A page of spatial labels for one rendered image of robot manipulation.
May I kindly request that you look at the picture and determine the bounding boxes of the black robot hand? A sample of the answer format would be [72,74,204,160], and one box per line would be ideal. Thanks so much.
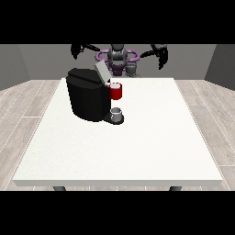
[70,44,85,61]
[151,44,169,71]

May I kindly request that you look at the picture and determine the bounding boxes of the pale grey machine lid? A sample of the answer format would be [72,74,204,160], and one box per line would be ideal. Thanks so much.
[94,60,112,84]

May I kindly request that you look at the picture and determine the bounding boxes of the small grey coffee pod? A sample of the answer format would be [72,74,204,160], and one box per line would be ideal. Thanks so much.
[125,62,138,77]

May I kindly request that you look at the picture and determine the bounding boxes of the black coffee machine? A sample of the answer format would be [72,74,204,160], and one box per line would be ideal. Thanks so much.
[65,67,125,125]

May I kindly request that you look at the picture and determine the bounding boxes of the red pod holder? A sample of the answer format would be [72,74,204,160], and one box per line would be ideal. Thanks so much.
[108,82,124,101]

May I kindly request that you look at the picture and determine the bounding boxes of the grey robot trunk purple rings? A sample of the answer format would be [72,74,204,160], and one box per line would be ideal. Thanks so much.
[95,44,141,77]

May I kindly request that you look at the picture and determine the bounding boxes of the small grey cup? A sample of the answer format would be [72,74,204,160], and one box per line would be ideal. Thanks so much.
[109,106,124,123]

